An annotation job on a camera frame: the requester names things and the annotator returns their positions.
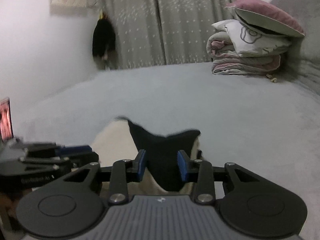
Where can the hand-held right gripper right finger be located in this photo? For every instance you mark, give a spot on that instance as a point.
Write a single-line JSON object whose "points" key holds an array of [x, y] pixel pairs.
{"points": [[181, 166]]}

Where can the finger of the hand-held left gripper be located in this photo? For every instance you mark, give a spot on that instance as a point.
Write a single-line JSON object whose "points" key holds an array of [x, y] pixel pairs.
{"points": [[75, 150], [85, 158]]}

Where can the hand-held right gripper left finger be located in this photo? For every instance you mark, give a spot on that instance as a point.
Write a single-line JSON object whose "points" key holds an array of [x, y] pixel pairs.
{"points": [[141, 165]]}

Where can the cream shirt with black sleeves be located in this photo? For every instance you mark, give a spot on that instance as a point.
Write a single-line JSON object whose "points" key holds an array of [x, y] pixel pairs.
{"points": [[165, 150]]}

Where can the smartphone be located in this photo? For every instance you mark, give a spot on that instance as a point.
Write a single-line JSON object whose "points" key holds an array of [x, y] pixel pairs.
{"points": [[6, 120]]}

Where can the grey bed blanket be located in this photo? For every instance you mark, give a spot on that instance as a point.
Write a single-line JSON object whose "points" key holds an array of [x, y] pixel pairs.
{"points": [[200, 100]]}

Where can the black hanging garment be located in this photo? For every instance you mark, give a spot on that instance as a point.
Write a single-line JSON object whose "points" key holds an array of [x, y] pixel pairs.
{"points": [[102, 37]]}

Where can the folded floral quilt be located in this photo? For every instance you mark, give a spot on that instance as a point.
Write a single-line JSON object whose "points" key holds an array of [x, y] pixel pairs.
{"points": [[237, 62]]}

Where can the grey star-patterned curtain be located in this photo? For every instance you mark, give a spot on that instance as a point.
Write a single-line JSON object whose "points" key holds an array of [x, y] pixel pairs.
{"points": [[175, 17]]}

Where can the pink-edged pillow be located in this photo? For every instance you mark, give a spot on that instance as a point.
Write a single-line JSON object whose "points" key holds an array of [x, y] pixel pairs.
{"points": [[270, 12]]}

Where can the grey quilted bedspread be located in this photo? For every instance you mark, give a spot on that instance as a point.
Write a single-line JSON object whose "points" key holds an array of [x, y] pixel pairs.
{"points": [[307, 17]]}

